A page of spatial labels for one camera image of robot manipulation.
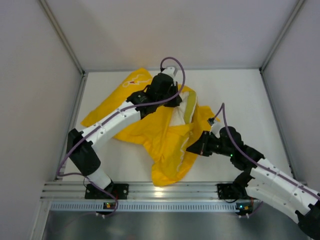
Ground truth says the white pillow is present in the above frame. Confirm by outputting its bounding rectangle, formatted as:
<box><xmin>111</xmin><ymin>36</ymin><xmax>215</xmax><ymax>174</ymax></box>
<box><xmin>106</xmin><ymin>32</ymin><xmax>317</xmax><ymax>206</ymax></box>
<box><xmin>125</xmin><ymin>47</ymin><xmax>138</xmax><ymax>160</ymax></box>
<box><xmin>169</xmin><ymin>91</ymin><xmax>197</xmax><ymax>127</ymax></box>

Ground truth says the yellow Pikachu pillowcase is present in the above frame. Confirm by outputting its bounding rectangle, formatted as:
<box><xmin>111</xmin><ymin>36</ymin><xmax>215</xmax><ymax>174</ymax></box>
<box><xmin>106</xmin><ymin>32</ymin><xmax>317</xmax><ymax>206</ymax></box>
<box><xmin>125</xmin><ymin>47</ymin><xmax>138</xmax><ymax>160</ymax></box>
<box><xmin>81</xmin><ymin>68</ymin><xmax>214</xmax><ymax>187</ymax></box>

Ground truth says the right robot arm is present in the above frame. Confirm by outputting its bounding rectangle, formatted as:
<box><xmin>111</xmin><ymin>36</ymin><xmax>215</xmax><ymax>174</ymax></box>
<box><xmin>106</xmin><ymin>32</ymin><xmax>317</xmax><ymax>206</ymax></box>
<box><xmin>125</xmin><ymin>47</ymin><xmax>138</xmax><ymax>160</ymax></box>
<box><xmin>186</xmin><ymin>126</ymin><xmax>320</xmax><ymax>240</ymax></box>

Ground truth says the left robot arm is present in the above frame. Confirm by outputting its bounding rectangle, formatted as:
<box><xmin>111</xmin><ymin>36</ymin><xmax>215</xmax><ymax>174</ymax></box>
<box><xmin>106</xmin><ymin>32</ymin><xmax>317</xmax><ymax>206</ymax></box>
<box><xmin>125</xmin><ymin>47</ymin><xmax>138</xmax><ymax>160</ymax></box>
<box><xmin>66</xmin><ymin>69</ymin><xmax>180</xmax><ymax>193</ymax></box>

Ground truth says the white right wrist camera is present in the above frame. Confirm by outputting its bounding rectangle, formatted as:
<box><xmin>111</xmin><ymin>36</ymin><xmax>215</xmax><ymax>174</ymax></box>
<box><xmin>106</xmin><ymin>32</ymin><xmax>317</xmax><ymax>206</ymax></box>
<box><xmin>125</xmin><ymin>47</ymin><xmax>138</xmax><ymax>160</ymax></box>
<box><xmin>207</xmin><ymin>117</ymin><xmax>222</xmax><ymax>135</ymax></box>

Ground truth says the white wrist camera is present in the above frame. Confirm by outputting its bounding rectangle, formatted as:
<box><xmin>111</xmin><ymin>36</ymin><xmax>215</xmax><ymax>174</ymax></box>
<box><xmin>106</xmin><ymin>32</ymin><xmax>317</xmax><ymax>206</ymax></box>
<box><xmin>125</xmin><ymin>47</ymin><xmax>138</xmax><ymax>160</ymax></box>
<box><xmin>160</xmin><ymin>66</ymin><xmax>178</xmax><ymax>79</ymax></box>
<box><xmin>207</xmin><ymin>117</ymin><xmax>222</xmax><ymax>135</ymax></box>

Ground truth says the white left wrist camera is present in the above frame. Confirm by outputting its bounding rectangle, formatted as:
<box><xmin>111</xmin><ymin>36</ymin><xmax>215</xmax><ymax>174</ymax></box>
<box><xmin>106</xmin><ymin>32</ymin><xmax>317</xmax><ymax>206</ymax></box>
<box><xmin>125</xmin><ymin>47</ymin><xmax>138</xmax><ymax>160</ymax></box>
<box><xmin>160</xmin><ymin>66</ymin><xmax>178</xmax><ymax>79</ymax></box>

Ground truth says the aluminium mounting rail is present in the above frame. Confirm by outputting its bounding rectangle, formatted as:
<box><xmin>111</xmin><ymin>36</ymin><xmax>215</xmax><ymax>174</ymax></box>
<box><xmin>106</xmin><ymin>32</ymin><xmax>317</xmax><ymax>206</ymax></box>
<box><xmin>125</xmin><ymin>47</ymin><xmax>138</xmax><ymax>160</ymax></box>
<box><xmin>40</xmin><ymin>181</ymin><xmax>218</xmax><ymax>202</ymax></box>

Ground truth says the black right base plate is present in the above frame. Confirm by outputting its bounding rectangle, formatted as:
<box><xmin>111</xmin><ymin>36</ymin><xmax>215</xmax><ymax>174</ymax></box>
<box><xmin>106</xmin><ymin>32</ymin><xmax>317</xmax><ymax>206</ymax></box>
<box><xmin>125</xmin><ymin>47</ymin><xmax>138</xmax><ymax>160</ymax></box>
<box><xmin>216</xmin><ymin>183</ymin><xmax>239</xmax><ymax>200</ymax></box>

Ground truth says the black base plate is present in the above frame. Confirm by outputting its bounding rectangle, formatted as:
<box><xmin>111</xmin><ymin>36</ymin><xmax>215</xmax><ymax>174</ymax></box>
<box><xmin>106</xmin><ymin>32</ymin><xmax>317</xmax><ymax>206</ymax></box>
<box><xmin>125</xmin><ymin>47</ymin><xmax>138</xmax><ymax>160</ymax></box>
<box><xmin>216</xmin><ymin>183</ymin><xmax>239</xmax><ymax>200</ymax></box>
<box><xmin>84</xmin><ymin>183</ymin><xmax>129</xmax><ymax>200</ymax></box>

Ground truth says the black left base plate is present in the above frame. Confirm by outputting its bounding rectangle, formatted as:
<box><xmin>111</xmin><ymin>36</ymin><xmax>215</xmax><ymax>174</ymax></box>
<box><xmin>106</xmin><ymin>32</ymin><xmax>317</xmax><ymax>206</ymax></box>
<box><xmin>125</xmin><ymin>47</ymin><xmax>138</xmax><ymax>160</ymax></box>
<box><xmin>84</xmin><ymin>183</ymin><xmax>129</xmax><ymax>200</ymax></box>

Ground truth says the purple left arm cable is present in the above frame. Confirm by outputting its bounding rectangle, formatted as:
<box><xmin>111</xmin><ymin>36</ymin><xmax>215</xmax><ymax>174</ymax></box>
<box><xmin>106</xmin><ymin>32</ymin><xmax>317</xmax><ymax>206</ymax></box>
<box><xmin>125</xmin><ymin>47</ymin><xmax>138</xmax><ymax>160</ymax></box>
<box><xmin>56</xmin><ymin>56</ymin><xmax>186</xmax><ymax>218</ymax></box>

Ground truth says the left aluminium frame post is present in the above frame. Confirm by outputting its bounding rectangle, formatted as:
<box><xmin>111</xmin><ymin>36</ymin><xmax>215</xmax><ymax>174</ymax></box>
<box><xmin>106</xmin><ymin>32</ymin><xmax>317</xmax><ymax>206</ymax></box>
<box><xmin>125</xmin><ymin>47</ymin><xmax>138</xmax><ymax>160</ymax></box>
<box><xmin>37</xmin><ymin>0</ymin><xmax>86</xmax><ymax>76</ymax></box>

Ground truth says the aluminium frame post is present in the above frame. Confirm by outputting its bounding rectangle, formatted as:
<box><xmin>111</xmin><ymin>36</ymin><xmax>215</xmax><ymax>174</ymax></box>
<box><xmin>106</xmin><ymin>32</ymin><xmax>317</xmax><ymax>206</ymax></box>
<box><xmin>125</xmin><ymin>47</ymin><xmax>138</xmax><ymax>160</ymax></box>
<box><xmin>37</xmin><ymin>0</ymin><xmax>86</xmax><ymax>76</ymax></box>
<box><xmin>259</xmin><ymin>0</ymin><xmax>307</xmax><ymax>75</ymax></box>

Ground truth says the white slotted cable duct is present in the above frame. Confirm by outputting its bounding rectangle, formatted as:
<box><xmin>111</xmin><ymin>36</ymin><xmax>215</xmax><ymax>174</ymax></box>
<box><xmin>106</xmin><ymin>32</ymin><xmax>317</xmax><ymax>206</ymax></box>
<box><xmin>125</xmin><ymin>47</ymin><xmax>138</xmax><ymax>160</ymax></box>
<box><xmin>50</xmin><ymin>201</ymin><xmax>240</xmax><ymax>213</ymax></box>

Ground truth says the right aluminium frame post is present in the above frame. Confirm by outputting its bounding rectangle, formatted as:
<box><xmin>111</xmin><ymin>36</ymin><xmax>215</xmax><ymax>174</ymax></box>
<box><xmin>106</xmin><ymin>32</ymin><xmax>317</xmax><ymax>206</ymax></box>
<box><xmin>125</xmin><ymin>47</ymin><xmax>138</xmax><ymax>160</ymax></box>
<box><xmin>259</xmin><ymin>0</ymin><xmax>307</xmax><ymax>75</ymax></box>

